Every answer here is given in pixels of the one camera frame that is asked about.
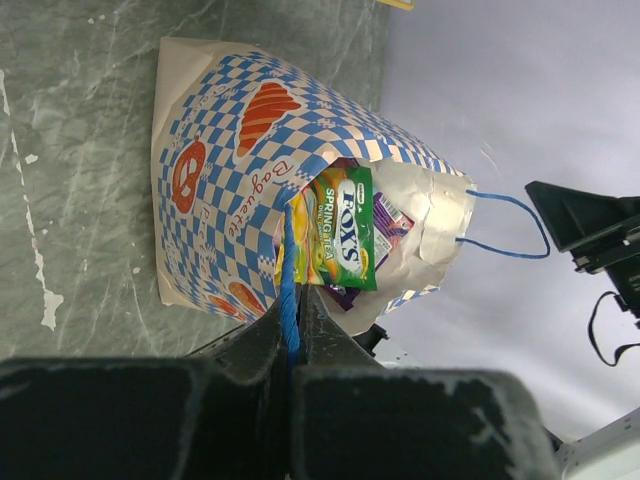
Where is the green Fox's candy bag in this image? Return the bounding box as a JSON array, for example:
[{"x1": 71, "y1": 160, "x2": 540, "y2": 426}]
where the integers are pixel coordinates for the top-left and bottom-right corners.
[{"x1": 291, "y1": 167, "x2": 377, "y2": 291}]

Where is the blue checkered paper bag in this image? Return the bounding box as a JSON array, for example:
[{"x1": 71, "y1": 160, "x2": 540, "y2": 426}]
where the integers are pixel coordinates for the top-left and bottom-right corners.
[{"x1": 151, "y1": 37, "x2": 483, "y2": 335}]

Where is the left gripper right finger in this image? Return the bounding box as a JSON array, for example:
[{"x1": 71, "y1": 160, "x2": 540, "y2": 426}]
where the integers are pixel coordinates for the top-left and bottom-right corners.
[{"x1": 290, "y1": 287, "x2": 559, "y2": 479}]

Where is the purple snack packet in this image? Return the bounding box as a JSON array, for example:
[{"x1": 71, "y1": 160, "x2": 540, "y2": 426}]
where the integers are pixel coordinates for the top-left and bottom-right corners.
[{"x1": 323, "y1": 188, "x2": 415, "y2": 311}]

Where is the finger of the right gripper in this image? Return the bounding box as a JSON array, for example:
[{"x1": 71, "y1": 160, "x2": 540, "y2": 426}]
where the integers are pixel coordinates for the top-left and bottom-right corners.
[{"x1": 525, "y1": 181, "x2": 630, "y2": 253}]

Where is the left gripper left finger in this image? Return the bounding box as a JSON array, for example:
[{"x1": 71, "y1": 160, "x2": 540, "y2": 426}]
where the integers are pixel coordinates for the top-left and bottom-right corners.
[{"x1": 1, "y1": 297, "x2": 293, "y2": 479}]

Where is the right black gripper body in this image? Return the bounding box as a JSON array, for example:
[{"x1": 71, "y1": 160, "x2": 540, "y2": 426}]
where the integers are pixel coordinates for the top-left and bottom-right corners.
[{"x1": 572, "y1": 197, "x2": 639, "y2": 318}]

